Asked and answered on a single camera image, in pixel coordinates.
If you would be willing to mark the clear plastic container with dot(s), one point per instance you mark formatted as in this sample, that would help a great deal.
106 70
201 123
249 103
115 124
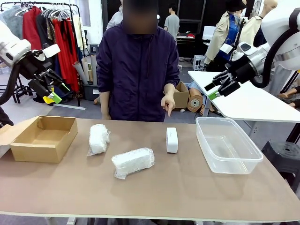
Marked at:
232 164

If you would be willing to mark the yellow fabric item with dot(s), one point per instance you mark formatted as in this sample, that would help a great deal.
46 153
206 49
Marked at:
47 101

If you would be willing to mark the black plastic stool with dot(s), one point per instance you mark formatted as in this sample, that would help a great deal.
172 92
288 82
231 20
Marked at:
283 152

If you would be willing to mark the figure in grey hoodie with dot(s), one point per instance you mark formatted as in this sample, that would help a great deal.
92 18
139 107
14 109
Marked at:
114 20

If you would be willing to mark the person's left forearm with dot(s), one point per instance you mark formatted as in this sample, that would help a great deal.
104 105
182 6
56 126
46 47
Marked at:
172 77

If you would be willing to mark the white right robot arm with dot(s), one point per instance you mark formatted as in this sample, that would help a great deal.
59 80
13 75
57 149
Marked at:
281 35

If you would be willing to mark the white computer case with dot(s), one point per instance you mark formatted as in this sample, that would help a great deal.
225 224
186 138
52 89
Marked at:
198 62

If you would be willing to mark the slanted grey tube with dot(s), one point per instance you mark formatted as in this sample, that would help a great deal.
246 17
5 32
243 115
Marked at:
80 73

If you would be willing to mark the cardboard box on floor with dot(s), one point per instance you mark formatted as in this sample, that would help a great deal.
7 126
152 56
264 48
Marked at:
181 98

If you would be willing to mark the grey plastic stool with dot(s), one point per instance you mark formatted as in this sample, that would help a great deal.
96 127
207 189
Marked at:
94 49

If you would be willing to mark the tall grey tube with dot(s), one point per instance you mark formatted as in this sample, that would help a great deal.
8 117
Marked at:
94 70

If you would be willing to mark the long red dress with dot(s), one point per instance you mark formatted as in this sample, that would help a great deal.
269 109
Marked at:
66 54

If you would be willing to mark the brown paper spool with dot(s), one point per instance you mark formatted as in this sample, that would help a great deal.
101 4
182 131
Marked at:
194 103

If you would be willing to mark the bare mannequin lying down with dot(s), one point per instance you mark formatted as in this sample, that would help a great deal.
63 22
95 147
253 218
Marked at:
290 97

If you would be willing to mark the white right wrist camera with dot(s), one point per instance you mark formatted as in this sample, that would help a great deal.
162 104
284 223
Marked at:
226 48

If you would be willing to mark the mannequin in beige trench coat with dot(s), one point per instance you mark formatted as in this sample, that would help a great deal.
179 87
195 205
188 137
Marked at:
222 28

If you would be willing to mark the grey plastic crate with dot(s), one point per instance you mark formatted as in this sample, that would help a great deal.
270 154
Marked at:
90 92

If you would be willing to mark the bubble-wrapped white clock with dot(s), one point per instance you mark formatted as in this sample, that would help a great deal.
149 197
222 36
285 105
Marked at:
131 162
97 140

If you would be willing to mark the person in grey t-shirt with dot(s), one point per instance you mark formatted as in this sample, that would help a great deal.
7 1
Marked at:
171 23

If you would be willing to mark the person in purple jacket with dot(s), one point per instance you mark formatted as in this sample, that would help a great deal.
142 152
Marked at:
138 70

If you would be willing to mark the open brown cardboard box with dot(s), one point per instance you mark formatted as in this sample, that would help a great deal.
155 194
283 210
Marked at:
35 153

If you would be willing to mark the red hanging jacket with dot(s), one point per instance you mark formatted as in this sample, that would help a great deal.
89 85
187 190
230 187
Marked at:
31 30

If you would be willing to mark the grey fluffy coat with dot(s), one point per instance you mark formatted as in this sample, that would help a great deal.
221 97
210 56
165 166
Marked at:
12 23

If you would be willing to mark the black clothes rack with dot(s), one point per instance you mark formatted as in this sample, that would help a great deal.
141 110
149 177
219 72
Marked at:
28 3

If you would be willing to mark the white monitor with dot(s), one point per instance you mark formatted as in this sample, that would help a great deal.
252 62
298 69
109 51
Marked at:
208 32

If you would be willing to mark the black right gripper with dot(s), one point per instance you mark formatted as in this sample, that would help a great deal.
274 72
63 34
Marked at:
243 69

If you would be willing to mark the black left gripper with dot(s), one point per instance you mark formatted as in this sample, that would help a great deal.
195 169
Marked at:
35 65

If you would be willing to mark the cream hanging garment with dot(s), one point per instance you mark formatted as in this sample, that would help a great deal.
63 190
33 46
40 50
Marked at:
76 32

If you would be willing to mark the black hanging garment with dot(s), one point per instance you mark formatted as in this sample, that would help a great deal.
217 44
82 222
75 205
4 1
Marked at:
43 32

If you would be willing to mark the person's left hand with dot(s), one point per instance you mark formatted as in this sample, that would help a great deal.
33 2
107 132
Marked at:
168 100

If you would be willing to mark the mannequin limb grey sleeve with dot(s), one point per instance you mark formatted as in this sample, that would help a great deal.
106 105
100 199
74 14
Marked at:
96 101

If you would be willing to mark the person's right forearm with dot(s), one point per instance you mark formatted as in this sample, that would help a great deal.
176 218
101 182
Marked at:
104 103

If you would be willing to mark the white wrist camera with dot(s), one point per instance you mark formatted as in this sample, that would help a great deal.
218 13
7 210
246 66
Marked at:
51 50
226 48

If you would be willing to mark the bystander's dark sleeve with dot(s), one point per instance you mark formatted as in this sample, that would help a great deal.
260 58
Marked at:
4 117

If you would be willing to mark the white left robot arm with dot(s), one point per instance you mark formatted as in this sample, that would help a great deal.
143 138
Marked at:
11 51

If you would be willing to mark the small white box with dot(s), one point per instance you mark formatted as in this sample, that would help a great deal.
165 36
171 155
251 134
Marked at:
172 143

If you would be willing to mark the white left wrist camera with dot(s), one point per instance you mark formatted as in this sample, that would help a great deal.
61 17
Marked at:
51 50

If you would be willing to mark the beige cardboard tube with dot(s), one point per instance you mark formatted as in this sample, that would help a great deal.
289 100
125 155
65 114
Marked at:
85 68

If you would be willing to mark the white side table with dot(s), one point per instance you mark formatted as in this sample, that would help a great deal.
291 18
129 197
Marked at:
246 107

